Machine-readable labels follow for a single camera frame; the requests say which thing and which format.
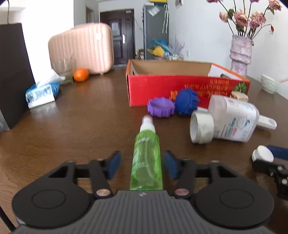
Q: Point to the dried pink roses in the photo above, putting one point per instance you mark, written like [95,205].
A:
[244,24]

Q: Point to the blue gear-shaped cap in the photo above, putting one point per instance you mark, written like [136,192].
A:
[186,102]

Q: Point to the small beige wrapped item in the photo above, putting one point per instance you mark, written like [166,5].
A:
[239,96]

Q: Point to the white plastic pill jar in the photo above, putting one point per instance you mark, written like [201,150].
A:
[234,120]

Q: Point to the pink suitcase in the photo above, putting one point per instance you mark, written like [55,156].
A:
[90,46]

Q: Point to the dark brown door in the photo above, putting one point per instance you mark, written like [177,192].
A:
[122,24]

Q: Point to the orange fruit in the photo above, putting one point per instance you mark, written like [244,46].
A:
[81,75]

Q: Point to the green spray bottle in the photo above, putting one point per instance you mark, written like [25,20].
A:
[146,172]

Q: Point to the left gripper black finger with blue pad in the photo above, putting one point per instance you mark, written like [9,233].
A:
[185,171]
[98,171]

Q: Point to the yellow watering can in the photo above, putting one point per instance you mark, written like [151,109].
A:
[157,51]

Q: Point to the white tape roll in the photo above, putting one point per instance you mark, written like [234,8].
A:
[201,128]

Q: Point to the blue tissue pack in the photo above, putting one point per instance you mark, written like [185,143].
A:
[44,91]

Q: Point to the pale green bowl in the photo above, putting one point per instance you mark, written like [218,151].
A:
[269,84]

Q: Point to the grey refrigerator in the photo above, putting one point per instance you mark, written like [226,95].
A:
[155,26]

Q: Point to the red cardboard box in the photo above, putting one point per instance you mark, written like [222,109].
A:
[147,79]

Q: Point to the clear glass cup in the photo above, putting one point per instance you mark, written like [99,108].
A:
[65,69]

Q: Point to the white ridged cap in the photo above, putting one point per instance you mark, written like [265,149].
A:
[262,153]

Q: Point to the white lint brush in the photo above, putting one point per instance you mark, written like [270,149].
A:
[263,121]

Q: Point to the black paper bag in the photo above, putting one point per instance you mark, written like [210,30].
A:
[16,75]

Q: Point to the pink textured vase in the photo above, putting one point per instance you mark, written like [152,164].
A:
[240,54]

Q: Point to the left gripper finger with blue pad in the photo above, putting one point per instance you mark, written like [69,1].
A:
[278,152]

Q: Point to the purple gear-shaped cap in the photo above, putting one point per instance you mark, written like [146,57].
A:
[161,107]

